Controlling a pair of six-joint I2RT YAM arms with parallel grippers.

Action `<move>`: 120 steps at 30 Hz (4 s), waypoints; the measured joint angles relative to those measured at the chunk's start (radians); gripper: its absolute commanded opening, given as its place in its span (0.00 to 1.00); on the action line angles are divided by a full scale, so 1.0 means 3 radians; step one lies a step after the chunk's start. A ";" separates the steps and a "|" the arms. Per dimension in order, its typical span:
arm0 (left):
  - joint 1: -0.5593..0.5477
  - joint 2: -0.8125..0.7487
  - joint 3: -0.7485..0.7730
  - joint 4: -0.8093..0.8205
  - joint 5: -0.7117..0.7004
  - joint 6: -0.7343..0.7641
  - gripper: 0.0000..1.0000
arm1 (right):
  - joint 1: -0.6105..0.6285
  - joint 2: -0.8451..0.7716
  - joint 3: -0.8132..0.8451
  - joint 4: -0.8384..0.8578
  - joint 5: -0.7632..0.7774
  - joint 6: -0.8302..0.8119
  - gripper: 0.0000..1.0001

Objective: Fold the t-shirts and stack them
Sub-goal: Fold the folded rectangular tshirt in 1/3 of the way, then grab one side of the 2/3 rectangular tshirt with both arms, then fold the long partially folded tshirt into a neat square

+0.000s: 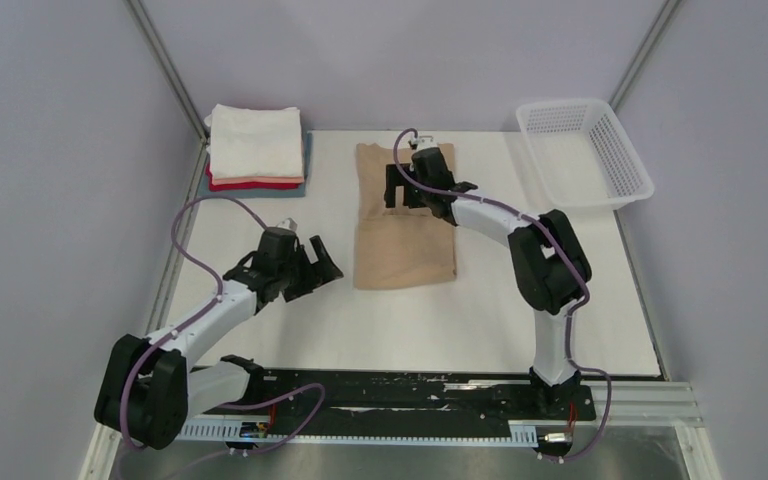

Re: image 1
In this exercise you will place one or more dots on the aluminium frame rail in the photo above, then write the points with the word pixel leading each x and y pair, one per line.
pixel 635 403

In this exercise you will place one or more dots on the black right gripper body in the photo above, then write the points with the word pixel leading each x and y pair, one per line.
pixel 421 195

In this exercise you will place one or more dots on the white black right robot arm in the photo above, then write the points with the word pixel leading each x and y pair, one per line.
pixel 550 268

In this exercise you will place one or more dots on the peach folded t shirt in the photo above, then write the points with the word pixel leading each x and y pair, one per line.
pixel 255 181

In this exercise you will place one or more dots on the corner metal post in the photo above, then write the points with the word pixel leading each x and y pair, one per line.
pixel 657 29
pixel 164 60

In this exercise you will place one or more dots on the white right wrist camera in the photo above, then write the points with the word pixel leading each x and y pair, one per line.
pixel 423 142

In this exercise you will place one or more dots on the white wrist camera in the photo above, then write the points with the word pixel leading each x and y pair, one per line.
pixel 423 142
pixel 288 224

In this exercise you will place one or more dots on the beige t shirt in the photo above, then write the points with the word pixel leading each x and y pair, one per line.
pixel 396 248

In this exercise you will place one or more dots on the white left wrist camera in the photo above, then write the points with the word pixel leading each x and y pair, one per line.
pixel 288 224

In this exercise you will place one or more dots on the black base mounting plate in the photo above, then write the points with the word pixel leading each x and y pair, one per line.
pixel 343 394

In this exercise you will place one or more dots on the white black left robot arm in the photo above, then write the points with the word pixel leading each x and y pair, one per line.
pixel 152 385

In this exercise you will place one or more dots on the white plastic laundry basket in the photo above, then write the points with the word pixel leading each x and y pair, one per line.
pixel 582 155

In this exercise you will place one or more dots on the red folded t shirt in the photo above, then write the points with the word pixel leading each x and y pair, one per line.
pixel 213 188

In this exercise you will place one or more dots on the right corner metal post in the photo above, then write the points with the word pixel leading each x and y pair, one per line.
pixel 657 29

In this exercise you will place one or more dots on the slotted white cable duct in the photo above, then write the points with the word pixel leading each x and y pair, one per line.
pixel 450 429

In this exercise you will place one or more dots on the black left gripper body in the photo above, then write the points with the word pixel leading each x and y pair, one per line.
pixel 293 274

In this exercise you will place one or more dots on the left corner metal post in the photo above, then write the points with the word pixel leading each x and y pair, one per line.
pixel 164 60

